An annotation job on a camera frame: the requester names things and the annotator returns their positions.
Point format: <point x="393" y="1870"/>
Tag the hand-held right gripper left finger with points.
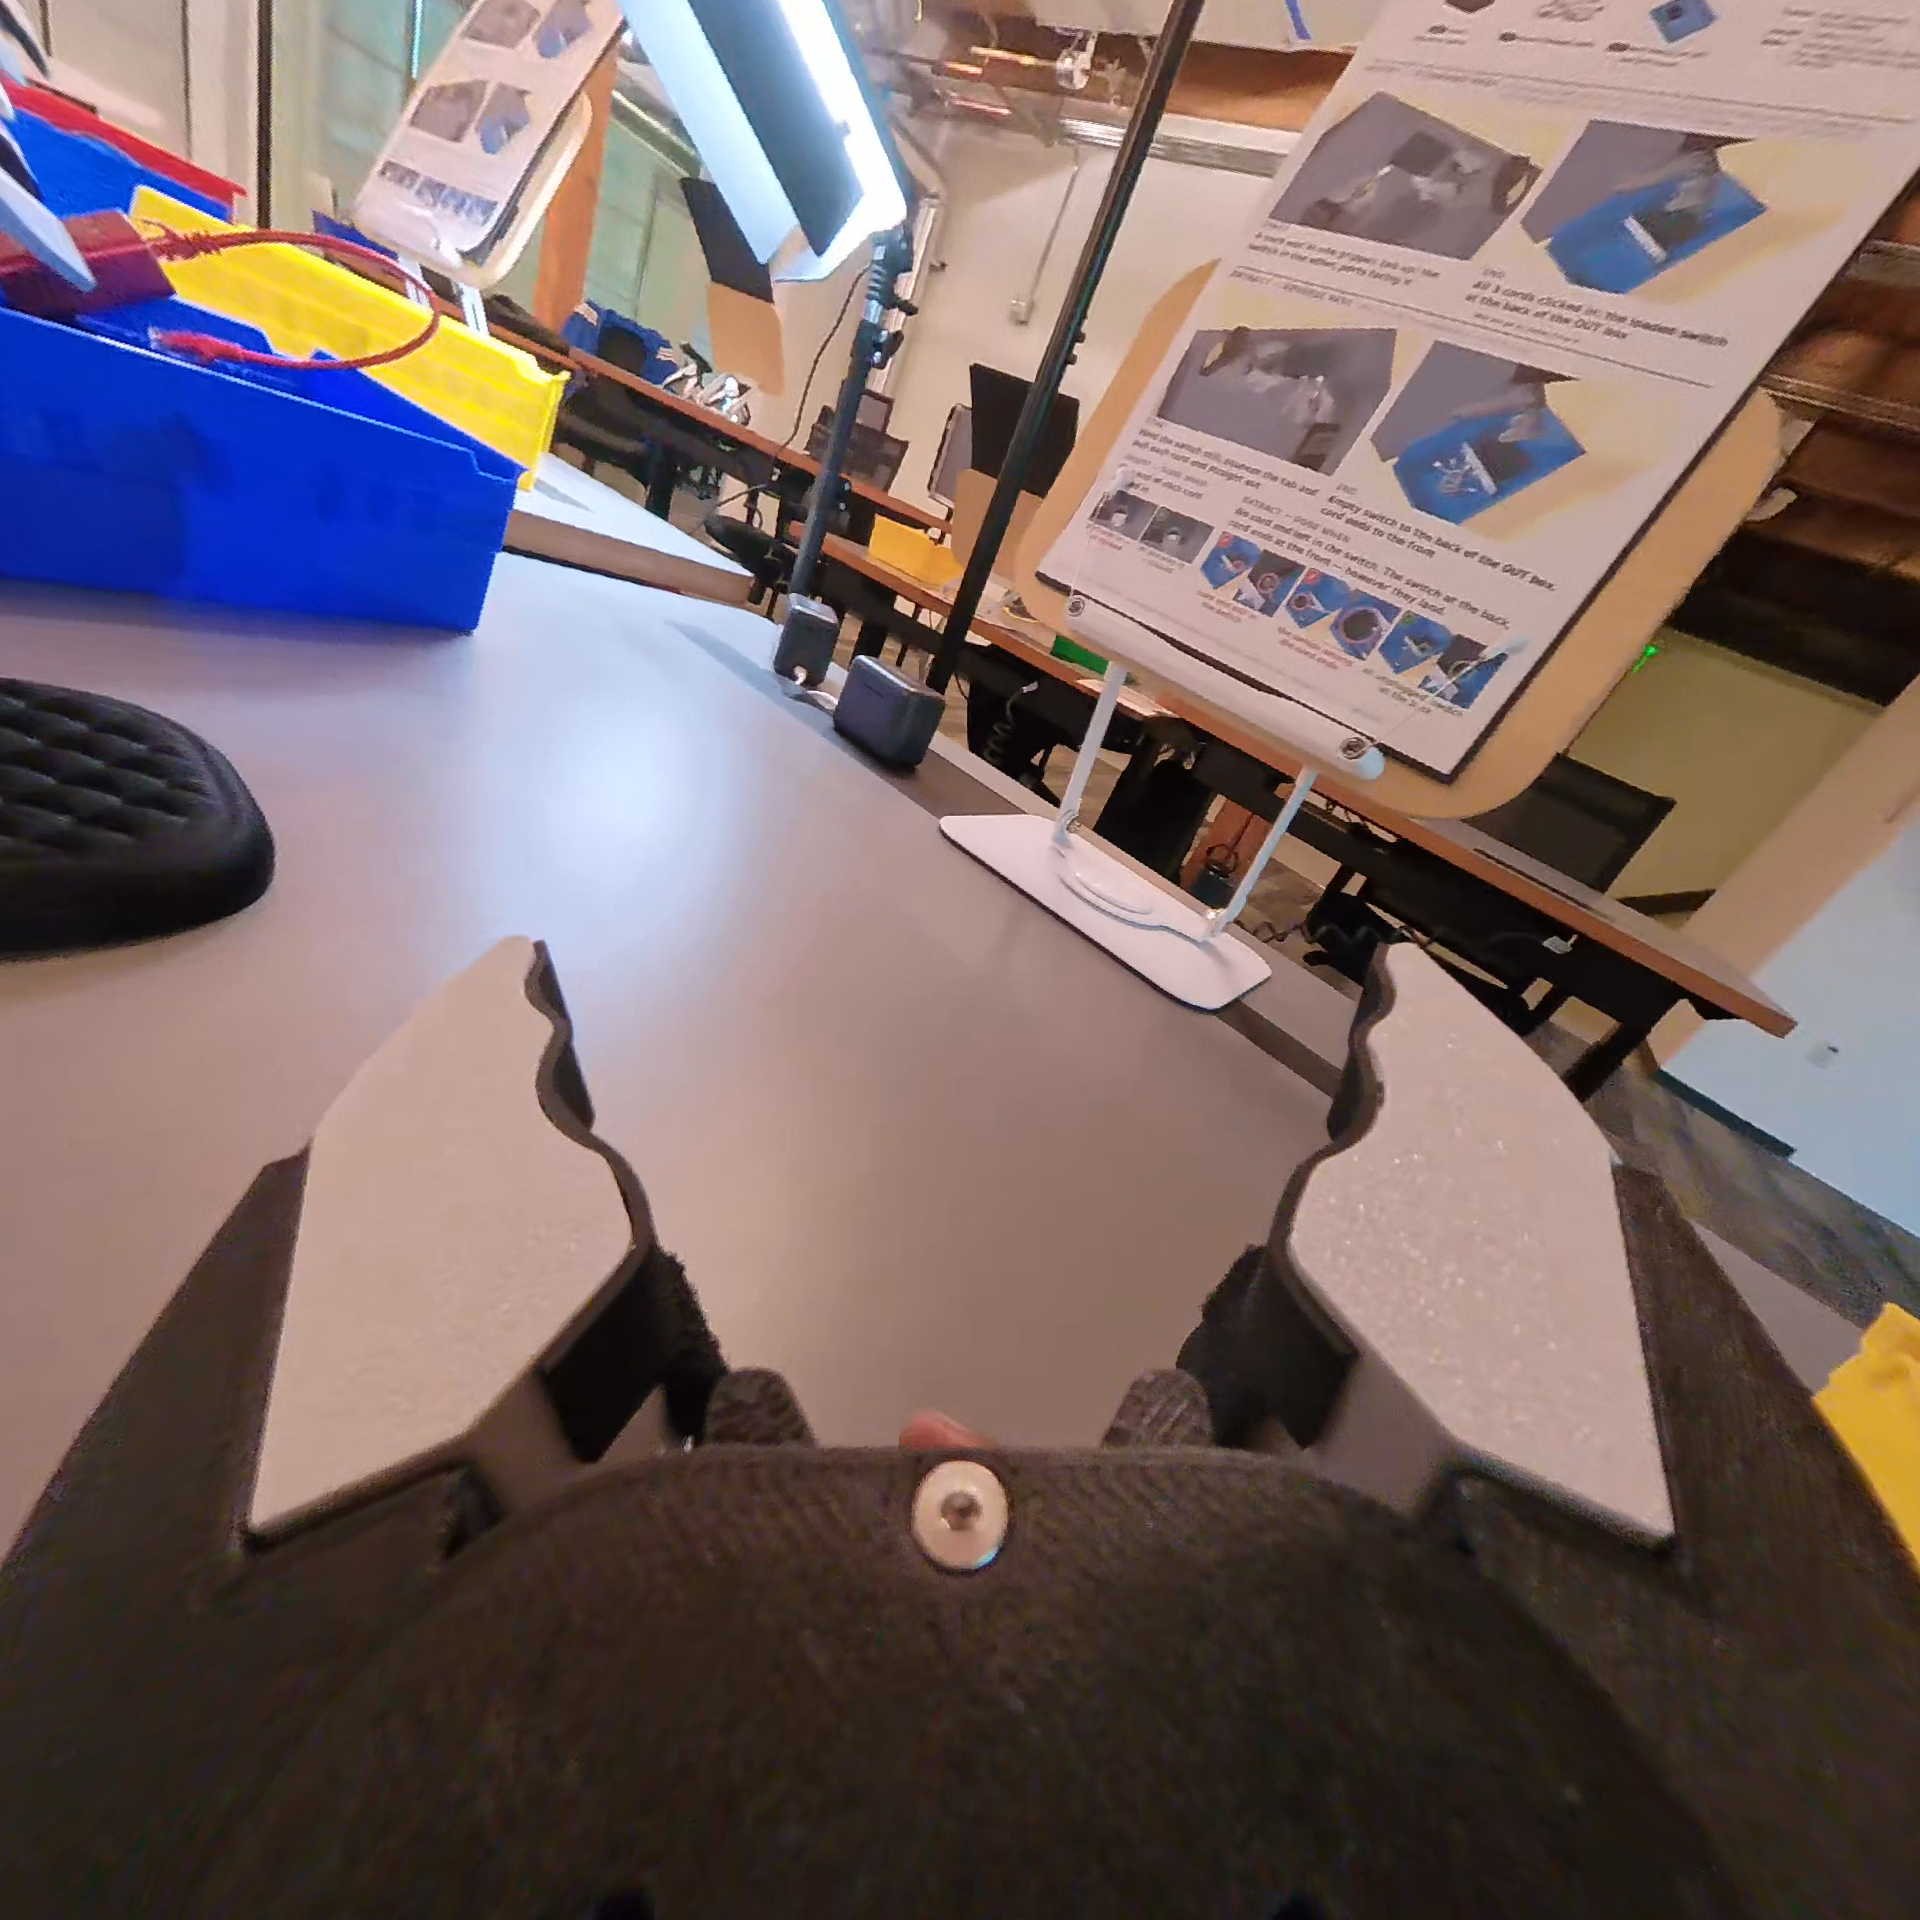
<point x="436" y="1277"/>

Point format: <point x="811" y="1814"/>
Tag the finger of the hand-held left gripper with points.
<point x="44" y="240"/>

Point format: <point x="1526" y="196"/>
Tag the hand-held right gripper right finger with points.
<point x="1500" y="1291"/>

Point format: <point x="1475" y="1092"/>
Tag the red ethernet splitter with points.
<point x="119" y="264"/>

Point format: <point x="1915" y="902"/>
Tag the yellow plastic bin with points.
<point x="375" y="347"/>
<point x="1875" y="1424"/>

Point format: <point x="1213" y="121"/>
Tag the grey desk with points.
<point x="751" y="975"/>

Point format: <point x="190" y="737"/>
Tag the red plastic bin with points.
<point x="135" y="143"/>

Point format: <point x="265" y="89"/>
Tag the wooden office table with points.
<point x="1621" y="932"/>
<point x="675" y="398"/>

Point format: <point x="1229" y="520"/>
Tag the black office chair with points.
<point x="1589" y="827"/>

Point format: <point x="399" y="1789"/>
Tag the black mesh pad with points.
<point x="107" y="809"/>

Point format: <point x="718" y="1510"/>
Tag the large grey power box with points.
<point x="887" y="713"/>

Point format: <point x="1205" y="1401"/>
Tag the small grey power box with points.
<point x="808" y="638"/>

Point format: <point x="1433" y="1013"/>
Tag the studio light on stand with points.
<point x="781" y="119"/>

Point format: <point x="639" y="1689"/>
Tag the small yellow bin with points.
<point x="912" y="552"/>

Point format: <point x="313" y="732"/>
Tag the computer monitor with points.
<point x="1021" y="428"/>

